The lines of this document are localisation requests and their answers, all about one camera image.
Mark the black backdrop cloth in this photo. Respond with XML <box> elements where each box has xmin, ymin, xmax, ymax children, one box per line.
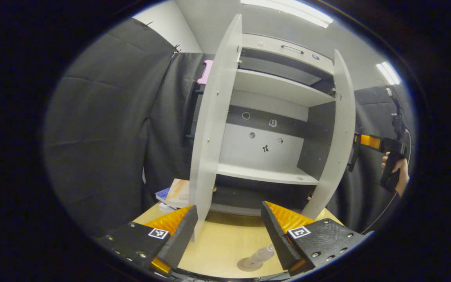
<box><xmin>43</xmin><ymin>18</ymin><xmax>416</xmax><ymax>237</ymax></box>

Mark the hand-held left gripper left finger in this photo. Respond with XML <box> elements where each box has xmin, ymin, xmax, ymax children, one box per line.
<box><xmin>96</xmin><ymin>205</ymin><xmax>199</xmax><ymax>277</ymax></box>

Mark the blue book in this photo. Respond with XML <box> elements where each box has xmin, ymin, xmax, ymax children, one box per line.
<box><xmin>155</xmin><ymin>187</ymin><xmax>171</xmax><ymax>205</ymax></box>

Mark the clear plastic bottle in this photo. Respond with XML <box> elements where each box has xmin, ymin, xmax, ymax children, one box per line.
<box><xmin>245</xmin><ymin>245</ymin><xmax>276</xmax><ymax>269</ymax></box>

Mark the white cabinet door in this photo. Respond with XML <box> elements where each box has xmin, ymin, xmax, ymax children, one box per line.
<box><xmin>188</xmin><ymin>14</ymin><xmax>243</xmax><ymax>242</ymax></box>
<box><xmin>302</xmin><ymin>49</ymin><xmax>356</xmax><ymax>220</ymax></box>

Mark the thin black cable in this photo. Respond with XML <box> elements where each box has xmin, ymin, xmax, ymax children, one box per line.
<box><xmin>361</xmin><ymin>191</ymin><xmax>401</xmax><ymax>234</ymax></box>

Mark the white cabinet drawer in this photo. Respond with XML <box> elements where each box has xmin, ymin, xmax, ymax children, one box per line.
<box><xmin>241</xmin><ymin>33</ymin><xmax>335</xmax><ymax>75</ymax></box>

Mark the black door handle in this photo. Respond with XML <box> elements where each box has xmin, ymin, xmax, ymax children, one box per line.
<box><xmin>186</xmin><ymin>86</ymin><xmax>204</xmax><ymax>147</ymax></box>

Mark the white and grey cabinet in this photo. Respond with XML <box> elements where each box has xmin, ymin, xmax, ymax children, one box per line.
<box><xmin>210</xmin><ymin>33</ymin><xmax>336</xmax><ymax>217</ymax></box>

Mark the white book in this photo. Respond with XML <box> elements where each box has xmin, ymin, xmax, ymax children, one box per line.
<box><xmin>158</xmin><ymin>202</ymin><xmax>180</xmax><ymax>214</ymax></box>

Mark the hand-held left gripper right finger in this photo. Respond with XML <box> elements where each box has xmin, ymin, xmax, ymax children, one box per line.
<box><xmin>261</xmin><ymin>201</ymin><xmax>375</xmax><ymax>277</ymax></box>

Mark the white cabinet shelf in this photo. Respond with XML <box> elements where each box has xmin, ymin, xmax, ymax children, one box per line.
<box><xmin>234</xmin><ymin>69</ymin><xmax>336</xmax><ymax>107</ymax></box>

